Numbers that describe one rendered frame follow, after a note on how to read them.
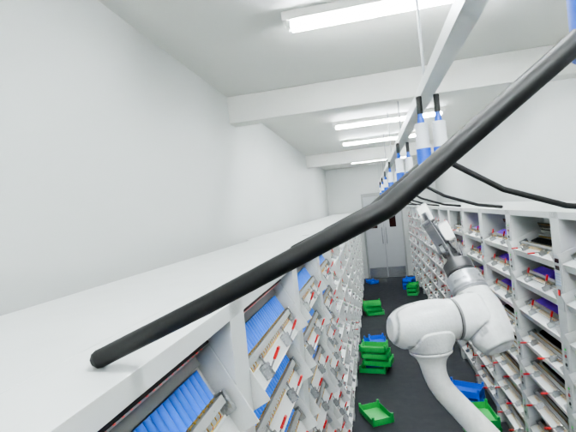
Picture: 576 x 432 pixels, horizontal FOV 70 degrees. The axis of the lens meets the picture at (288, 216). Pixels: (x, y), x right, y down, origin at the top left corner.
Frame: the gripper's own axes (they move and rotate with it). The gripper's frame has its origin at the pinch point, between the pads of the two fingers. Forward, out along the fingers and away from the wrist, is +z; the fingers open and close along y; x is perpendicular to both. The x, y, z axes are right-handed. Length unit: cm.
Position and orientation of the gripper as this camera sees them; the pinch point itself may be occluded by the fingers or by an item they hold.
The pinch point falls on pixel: (433, 217)
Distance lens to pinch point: 129.8
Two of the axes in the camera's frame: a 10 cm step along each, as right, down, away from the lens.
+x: -7.1, 5.3, 4.6
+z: -1.5, -7.6, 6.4
